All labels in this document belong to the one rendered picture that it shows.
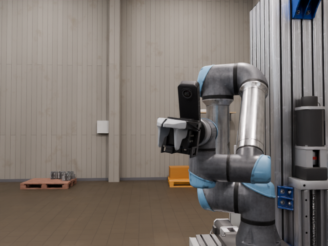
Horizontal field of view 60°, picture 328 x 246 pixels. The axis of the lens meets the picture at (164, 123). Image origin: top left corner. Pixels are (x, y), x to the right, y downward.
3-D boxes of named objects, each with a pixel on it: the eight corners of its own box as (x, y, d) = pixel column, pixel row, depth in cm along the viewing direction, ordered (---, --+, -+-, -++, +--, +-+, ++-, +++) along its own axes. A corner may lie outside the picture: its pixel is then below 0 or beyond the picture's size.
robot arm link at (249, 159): (271, 79, 107) (271, 194, 75) (241, 81, 111) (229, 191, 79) (271, 53, 99) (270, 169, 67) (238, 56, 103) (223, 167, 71)
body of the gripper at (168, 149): (191, 158, 59) (204, 153, 70) (196, 117, 59) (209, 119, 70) (157, 152, 62) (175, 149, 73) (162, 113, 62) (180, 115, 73)
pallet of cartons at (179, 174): (209, 180, 808) (209, 165, 809) (217, 187, 722) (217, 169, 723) (167, 181, 799) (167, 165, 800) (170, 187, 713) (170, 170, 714)
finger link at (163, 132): (158, 150, 52) (175, 147, 61) (163, 118, 52) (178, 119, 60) (143, 147, 53) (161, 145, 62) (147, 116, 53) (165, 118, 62)
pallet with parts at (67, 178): (76, 182, 780) (77, 170, 781) (69, 189, 697) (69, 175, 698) (32, 183, 771) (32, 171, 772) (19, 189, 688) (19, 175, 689)
